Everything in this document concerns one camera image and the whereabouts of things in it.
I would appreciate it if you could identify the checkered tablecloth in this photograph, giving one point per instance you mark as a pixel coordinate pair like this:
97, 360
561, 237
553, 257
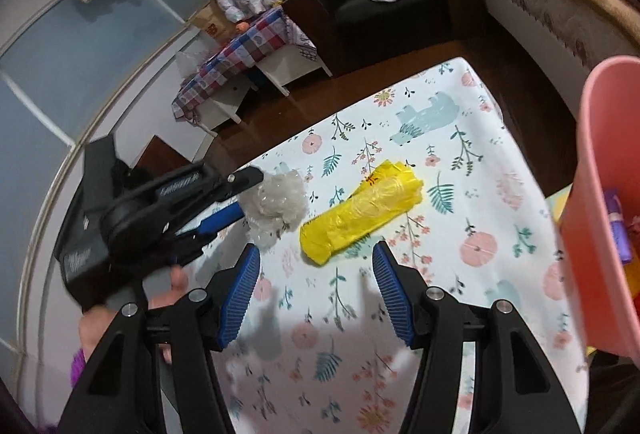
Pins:
235, 54

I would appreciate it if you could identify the white stool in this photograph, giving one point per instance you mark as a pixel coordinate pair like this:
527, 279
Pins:
295, 67
225, 102

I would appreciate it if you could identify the person's left hand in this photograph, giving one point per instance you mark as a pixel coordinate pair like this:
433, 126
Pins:
177, 281

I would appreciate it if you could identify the yellow plastic bag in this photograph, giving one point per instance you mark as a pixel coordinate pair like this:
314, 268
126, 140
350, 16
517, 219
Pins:
360, 209

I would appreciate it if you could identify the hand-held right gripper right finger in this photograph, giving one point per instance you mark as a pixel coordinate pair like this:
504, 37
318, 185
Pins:
395, 299

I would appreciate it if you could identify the animal print tablecloth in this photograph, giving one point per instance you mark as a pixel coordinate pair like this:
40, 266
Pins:
450, 124

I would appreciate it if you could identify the clear plastic wad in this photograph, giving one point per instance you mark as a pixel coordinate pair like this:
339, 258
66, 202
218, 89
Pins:
277, 204

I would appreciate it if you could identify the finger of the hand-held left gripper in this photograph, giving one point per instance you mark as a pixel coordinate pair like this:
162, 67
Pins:
240, 176
215, 219

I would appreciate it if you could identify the pink plastic bucket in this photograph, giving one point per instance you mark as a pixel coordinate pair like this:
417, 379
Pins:
600, 139

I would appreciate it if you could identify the cardboard box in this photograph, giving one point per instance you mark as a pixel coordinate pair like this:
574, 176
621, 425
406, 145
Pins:
212, 22

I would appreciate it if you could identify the purple packet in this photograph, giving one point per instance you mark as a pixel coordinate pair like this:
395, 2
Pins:
617, 229

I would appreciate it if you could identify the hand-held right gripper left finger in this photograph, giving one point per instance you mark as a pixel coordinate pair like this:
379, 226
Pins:
242, 294

